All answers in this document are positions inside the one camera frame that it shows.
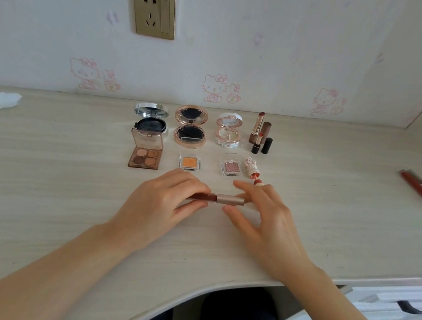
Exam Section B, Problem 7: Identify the person's right hand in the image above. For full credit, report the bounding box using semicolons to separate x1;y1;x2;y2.
212;177;330;289

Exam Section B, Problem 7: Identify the gold wall socket plate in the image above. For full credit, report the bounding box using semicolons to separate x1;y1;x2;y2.
125;0;181;41

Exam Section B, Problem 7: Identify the small black case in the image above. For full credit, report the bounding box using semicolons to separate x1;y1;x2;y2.
251;131;265;155

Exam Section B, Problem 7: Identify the dark drawer handle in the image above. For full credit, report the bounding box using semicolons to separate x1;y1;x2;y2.
396;298;422;316

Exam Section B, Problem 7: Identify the brown lipstick cap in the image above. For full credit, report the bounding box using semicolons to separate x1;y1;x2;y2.
258;121;273;140

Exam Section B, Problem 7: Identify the silver round cushion compact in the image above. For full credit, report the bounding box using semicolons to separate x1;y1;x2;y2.
131;100;173;138

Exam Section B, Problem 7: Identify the brown eyeshadow quad palette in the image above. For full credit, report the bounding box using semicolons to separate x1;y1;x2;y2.
126;127;167;172

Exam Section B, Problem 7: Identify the orange single eyeshadow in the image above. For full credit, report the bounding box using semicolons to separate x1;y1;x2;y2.
177;143;205;174

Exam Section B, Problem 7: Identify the pink glitter single eyeshadow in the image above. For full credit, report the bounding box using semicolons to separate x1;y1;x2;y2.
218;150;244;179

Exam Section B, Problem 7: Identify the rose gold floral compact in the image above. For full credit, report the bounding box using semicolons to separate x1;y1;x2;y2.
170;102;211;150

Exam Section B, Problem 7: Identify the white round blush compact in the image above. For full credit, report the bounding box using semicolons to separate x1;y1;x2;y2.
213;110;247;150

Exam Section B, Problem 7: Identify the person's left hand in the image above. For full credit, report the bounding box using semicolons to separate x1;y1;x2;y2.
101;158;214;261

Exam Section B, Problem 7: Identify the person's left forearm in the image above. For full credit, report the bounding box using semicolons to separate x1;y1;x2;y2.
0;209;134;320

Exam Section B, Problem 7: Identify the rose gold brown lipstick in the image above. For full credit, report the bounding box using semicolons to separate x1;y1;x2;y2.
248;110;266;144

